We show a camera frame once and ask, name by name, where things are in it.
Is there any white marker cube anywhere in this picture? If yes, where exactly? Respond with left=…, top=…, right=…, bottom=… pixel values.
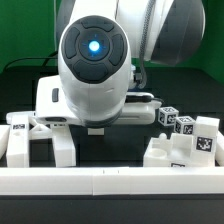
left=158, top=106, right=179, bottom=126
left=174, top=116, right=195, bottom=135

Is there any white front wall rail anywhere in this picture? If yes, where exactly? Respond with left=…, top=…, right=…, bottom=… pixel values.
left=0, top=167, right=224, bottom=195

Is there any white chair back frame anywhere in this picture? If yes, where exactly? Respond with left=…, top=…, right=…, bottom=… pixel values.
left=6, top=111, right=76, bottom=168

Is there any white chair seat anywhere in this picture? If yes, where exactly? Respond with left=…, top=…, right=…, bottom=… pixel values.
left=142, top=132, right=224, bottom=168

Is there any white marker cube rear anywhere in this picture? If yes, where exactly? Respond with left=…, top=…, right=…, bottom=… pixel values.
left=158, top=106, right=179, bottom=126

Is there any white marker cube front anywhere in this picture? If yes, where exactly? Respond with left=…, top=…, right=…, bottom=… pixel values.
left=174, top=116, right=195, bottom=135

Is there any black cable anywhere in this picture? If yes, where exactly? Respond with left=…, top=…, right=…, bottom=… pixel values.
left=1, top=49, right=59, bottom=73

